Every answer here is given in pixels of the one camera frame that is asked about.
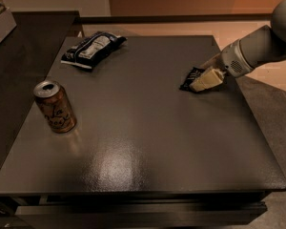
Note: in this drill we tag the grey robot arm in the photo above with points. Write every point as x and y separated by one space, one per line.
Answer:
265 45

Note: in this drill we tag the dark table drawer front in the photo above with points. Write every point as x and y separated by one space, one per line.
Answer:
139 215

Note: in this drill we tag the orange La Croix can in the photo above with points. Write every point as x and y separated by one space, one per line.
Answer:
52 100

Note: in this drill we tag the dark blue chip bag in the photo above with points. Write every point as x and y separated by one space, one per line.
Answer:
93 49

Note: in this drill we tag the black rxbar chocolate wrapper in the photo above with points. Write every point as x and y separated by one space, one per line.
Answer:
189 78

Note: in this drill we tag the dark side counter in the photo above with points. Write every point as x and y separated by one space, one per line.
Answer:
26 56

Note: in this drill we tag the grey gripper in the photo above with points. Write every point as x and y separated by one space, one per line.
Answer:
233 61

